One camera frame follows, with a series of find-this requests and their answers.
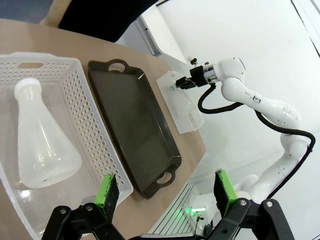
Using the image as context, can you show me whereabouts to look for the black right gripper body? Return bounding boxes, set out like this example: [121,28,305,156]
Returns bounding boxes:
[189,65,208,88]

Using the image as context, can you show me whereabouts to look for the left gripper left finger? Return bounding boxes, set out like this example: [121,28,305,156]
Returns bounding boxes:
[43,173,126,240]

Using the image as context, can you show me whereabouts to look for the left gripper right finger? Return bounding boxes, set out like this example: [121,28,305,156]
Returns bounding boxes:
[207,168,296,240]

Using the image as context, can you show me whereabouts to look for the translucent white Erlenmeyer flask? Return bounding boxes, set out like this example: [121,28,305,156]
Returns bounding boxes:
[14,77,83,190]

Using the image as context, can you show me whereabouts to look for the person's right forearm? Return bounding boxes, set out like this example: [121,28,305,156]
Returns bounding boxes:
[39,0,66,27]

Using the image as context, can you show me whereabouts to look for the white perforated plastic basket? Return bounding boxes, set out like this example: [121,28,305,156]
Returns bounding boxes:
[0,51,135,240]
[156,70,205,135]

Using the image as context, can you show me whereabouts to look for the white side table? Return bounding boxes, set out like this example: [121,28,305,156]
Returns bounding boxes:
[140,8,188,65]

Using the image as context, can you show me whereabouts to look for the white slatted panel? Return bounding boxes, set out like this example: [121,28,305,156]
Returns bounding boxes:
[149,179,198,236]

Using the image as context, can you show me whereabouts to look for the dark brown serving tray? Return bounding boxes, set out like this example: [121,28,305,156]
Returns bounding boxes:
[87,58,183,200]

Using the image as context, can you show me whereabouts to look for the person in black shirt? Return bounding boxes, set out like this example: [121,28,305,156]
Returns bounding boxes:
[58,0,161,43]

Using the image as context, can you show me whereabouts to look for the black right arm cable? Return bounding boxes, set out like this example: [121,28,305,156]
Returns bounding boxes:
[197,83,316,201]

